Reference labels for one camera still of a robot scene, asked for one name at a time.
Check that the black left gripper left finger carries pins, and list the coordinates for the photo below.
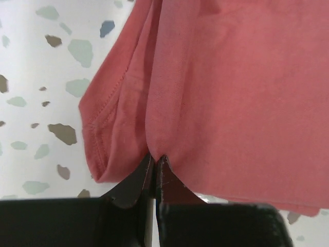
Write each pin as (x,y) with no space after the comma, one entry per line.
(121,217)

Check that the salmon pink t shirt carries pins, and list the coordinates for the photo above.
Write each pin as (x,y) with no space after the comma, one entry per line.
(235,93)

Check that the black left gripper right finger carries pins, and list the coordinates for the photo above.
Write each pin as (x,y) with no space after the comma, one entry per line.
(186,220)

